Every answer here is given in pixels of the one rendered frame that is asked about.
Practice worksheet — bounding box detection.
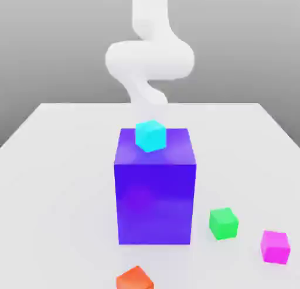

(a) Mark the small cyan cube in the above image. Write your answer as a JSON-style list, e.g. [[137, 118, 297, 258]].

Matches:
[[135, 119, 168, 153]]

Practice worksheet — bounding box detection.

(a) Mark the small green cube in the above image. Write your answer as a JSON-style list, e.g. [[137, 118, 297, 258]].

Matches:
[[209, 207, 240, 241]]

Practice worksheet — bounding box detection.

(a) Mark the small orange cube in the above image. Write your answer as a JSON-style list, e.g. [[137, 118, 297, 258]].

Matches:
[[115, 265, 155, 289]]

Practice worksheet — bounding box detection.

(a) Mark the small magenta cube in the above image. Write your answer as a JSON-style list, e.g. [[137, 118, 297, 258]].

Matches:
[[260, 229, 292, 266]]

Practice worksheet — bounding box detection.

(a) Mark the large purple box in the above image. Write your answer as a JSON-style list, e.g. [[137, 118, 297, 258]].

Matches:
[[113, 127, 197, 246]]

